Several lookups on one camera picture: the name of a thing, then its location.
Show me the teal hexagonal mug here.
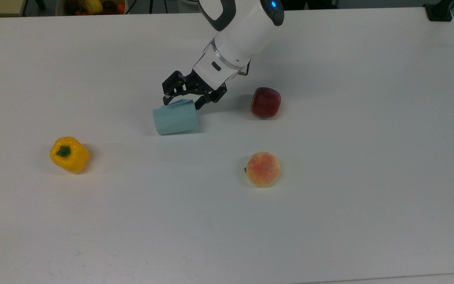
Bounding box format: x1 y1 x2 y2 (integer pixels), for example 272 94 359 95
153 99 200 136

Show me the yellow bell pepper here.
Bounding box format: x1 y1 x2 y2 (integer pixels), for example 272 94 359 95
49 136 91 174

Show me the box of toy fruit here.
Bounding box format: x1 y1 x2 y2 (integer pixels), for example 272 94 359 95
56 0 128 17

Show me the black camera stand base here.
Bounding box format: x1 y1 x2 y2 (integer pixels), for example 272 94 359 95
423 0 454 22

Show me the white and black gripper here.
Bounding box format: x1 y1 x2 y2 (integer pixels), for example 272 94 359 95
162 50 251 111

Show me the pale pink yellow peach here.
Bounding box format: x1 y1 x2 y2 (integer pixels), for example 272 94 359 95
244 151 281 188

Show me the dark red apple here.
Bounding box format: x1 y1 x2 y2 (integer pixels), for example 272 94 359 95
250 87 282 119

